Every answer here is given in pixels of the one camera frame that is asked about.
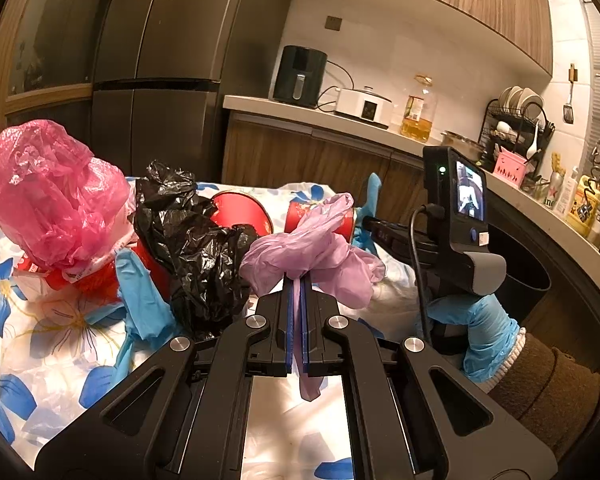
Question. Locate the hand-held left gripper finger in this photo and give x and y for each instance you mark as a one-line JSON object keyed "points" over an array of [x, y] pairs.
{"points": [[292, 320], [304, 320]]}

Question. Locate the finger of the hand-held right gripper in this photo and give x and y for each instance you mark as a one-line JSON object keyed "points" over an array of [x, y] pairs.
{"points": [[392, 235]]}

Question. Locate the blue disposable glove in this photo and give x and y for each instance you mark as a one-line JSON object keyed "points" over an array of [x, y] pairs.
{"points": [[374, 192]]}

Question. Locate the black trash bin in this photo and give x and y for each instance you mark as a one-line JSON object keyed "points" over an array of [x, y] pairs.
{"points": [[517, 260]]}

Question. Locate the purple plastic bag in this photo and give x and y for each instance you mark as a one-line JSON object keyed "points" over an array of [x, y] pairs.
{"points": [[325, 245]]}

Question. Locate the person's right forearm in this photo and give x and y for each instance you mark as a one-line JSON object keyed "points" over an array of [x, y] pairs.
{"points": [[550, 390]]}

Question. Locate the person's right hand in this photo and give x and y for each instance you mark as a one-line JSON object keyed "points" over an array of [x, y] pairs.
{"points": [[485, 325]]}

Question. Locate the white plastic bag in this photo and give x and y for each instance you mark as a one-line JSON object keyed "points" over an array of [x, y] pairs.
{"points": [[397, 310]]}

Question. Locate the pink plastic basket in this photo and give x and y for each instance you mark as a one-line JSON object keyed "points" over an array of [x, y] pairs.
{"points": [[510, 170]]}

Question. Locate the red can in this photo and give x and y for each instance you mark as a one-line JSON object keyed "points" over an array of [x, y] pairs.
{"points": [[297, 217]]}

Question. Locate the silver beverage can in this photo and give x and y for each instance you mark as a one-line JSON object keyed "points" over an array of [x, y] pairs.
{"points": [[554, 195]]}

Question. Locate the black plastic bag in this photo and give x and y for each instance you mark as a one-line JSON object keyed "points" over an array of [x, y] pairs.
{"points": [[195, 255]]}

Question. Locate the red paper cup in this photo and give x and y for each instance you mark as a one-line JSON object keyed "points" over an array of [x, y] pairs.
{"points": [[240, 215]]}

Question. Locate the white ladle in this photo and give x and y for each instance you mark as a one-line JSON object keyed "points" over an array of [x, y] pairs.
{"points": [[532, 142]]}

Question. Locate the white slim bottle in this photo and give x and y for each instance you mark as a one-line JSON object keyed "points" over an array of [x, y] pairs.
{"points": [[572, 190]]}

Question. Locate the cooking oil bottle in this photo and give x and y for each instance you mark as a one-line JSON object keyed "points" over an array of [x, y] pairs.
{"points": [[417, 115]]}

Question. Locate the yellow detergent bottle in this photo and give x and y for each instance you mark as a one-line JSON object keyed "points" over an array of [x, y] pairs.
{"points": [[586, 210]]}

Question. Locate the black dish rack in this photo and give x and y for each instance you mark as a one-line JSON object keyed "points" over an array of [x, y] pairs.
{"points": [[542, 137]]}

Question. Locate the wooden base cabinets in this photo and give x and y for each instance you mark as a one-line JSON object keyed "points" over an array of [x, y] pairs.
{"points": [[290, 155]]}

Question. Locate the white electric cooker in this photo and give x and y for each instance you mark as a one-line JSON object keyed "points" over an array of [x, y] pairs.
{"points": [[362, 105]]}

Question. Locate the blue plastic bag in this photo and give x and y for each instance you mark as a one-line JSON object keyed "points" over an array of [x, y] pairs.
{"points": [[142, 300]]}

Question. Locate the row of plates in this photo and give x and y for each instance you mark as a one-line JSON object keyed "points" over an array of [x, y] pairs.
{"points": [[522, 100]]}

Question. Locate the hanging metal spatula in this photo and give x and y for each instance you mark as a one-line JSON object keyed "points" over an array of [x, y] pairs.
{"points": [[570, 110]]}

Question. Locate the light kitchen countertop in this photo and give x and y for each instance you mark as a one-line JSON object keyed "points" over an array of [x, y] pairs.
{"points": [[280, 107]]}

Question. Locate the black air fryer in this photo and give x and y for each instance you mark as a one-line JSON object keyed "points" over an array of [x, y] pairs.
{"points": [[300, 75]]}

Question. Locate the blue floral tablecloth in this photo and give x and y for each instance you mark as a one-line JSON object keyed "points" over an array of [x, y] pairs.
{"points": [[45, 340]]}

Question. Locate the dark steel refrigerator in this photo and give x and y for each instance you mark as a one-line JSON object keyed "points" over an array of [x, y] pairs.
{"points": [[180, 60]]}

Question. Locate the pink plastic bag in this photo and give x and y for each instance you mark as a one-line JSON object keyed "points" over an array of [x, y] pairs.
{"points": [[45, 195]]}

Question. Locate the wooden glass door cabinet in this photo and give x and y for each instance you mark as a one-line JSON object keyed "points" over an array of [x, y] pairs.
{"points": [[50, 45]]}

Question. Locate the wall socket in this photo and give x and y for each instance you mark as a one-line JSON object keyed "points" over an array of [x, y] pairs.
{"points": [[333, 23]]}

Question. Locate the wooden wall cabinets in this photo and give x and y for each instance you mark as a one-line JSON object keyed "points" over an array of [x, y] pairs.
{"points": [[455, 0]]}

